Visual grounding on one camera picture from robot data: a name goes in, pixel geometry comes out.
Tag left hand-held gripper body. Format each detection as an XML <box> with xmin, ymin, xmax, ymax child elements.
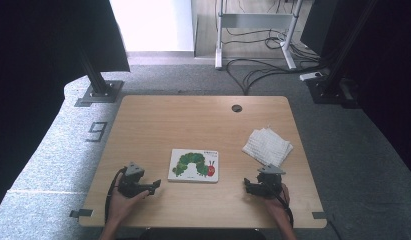
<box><xmin>117</xmin><ymin>162</ymin><xmax>151</xmax><ymax>199</ymax></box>

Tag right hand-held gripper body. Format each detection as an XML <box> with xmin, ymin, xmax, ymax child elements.
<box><xmin>255</xmin><ymin>164</ymin><xmax>287</xmax><ymax>200</ymax></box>

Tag white cloth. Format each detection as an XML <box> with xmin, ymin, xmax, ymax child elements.
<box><xmin>241</xmin><ymin>126</ymin><xmax>294</xmax><ymax>168</ymax></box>

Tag caterpillar picture board book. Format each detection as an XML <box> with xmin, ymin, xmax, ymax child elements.
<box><xmin>167</xmin><ymin>148</ymin><xmax>220</xmax><ymax>184</ymax></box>

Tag person's left hand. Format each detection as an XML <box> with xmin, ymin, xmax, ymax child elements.
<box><xmin>107</xmin><ymin>187</ymin><xmax>151</xmax><ymax>224</ymax></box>

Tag person's right hand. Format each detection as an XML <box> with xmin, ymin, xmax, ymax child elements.
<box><xmin>262</xmin><ymin>183</ymin><xmax>291</xmax><ymax>224</ymax></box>

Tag person's dark lap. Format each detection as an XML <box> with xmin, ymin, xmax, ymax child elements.
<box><xmin>138</xmin><ymin>227</ymin><xmax>267</xmax><ymax>240</ymax></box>

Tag black metal stand with baseplate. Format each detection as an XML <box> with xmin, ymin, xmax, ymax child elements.
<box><xmin>74</xmin><ymin>49</ymin><xmax>125</xmax><ymax>108</ymax></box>
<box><xmin>306</xmin><ymin>0</ymin><xmax>377</xmax><ymax>109</ymax></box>

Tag white power strip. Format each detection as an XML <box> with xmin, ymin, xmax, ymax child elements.
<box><xmin>299</xmin><ymin>71</ymin><xmax>328</xmax><ymax>82</ymax></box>

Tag black curtain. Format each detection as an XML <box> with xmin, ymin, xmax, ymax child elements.
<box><xmin>0</xmin><ymin>0</ymin><xmax>131</xmax><ymax>216</ymax></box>
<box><xmin>300</xmin><ymin>0</ymin><xmax>411</xmax><ymax>179</ymax></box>

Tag left hand-held gripper black cable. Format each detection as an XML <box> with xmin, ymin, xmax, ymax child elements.
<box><xmin>104</xmin><ymin>167</ymin><xmax>127</xmax><ymax>224</ymax></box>

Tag hand-held gripper black cable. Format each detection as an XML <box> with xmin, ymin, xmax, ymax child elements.
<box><xmin>104</xmin><ymin>167</ymin><xmax>127</xmax><ymax>224</ymax></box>
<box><xmin>276</xmin><ymin>190</ymin><xmax>295</xmax><ymax>229</ymax></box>

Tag right hand-held gripper black cable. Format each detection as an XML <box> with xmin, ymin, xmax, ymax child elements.
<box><xmin>276</xmin><ymin>190</ymin><xmax>295</xmax><ymax>229</ymax></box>

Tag black floor cables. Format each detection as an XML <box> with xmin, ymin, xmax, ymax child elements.
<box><xmin>223</xmin><ymin>27</ymin><xmax>331</xmax><ymax>96</ymax></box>

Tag white metal desk frame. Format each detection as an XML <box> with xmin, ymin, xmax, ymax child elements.
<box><xmin>214</xmin><ymin>0</ymin><xmax>306</xmax><ymax>71</ymax></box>

